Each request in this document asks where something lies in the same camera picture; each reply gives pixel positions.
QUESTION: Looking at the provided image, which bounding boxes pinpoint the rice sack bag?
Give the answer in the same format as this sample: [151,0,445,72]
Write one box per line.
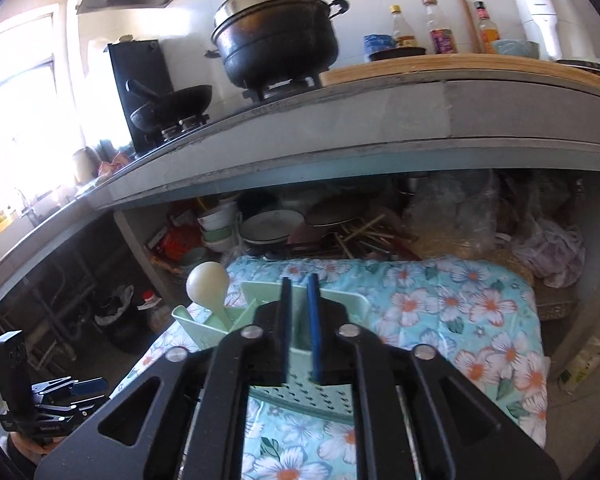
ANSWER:
[557,322,600,394]

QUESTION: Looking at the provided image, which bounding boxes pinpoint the black wok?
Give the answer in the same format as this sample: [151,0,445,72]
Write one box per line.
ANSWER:
[125,79,213,133]

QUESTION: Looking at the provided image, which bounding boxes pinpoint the floral blue quilt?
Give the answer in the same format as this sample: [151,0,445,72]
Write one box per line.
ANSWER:
[110,253,552,480]

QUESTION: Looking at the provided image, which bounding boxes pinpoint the sauce bottle red cap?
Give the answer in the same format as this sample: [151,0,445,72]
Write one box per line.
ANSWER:
[474,0,500,54]

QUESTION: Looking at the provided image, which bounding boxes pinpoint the cooking oil bottle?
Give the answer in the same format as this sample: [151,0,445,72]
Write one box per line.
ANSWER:
[137,289,172,335]

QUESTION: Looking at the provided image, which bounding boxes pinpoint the stacked white bowls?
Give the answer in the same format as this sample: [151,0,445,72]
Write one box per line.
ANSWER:
[198,202,238,254]

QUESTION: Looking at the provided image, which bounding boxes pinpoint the person left hand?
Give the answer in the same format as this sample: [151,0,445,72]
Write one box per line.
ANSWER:
[7,432,65,465]

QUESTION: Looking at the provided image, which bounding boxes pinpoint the light blue bowl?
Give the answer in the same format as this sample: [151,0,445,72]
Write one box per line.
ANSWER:
[491,39,540,60]

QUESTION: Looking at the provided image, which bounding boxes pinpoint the black small bowl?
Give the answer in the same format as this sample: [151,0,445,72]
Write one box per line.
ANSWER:
[368,47,426,62]

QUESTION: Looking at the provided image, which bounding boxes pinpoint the white round ladle spoon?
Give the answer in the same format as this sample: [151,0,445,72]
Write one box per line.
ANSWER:
[185,261,233,330]

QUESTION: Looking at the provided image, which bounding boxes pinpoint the white kitchen appliance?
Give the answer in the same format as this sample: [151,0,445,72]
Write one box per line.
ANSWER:
[515,0,588,61]

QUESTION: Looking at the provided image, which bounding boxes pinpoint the black trash bin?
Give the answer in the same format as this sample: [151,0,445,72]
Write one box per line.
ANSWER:
[94,285,140,353]

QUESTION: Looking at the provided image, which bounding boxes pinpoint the sauce bottle yellow cap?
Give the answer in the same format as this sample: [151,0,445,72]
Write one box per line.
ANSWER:
[390,4,418,48]

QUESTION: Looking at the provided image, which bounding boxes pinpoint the large black stock pot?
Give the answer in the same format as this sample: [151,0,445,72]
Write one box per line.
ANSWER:
[211,0,350,100]

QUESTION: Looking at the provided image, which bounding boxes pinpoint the wooden cutting board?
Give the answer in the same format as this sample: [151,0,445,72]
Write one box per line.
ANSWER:
[320,54,600,90]

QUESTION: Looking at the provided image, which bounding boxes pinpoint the green plastic utensil holder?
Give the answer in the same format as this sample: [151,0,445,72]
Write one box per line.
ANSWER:
[172,282,353,422]

